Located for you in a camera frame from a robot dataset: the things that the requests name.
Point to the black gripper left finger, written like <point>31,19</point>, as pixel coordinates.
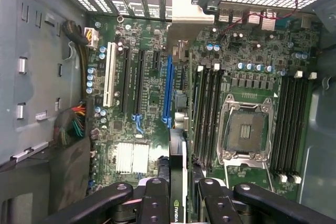
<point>155,203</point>

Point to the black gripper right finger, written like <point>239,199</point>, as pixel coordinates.
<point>220,205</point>

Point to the silver chipset heatsink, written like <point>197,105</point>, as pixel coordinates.
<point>131,158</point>

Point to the CPU socket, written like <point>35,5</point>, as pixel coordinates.
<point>246,129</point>

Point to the green motherboard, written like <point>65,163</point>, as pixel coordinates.
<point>152,90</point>

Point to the blue expansion slot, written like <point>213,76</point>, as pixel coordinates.
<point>167,90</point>

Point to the long black expansion slot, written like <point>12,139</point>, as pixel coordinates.
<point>126,82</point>
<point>139,82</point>

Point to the open grey PC case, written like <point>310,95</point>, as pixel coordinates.
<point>323,129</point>

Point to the white expansion slot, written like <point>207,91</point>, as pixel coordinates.
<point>109,77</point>

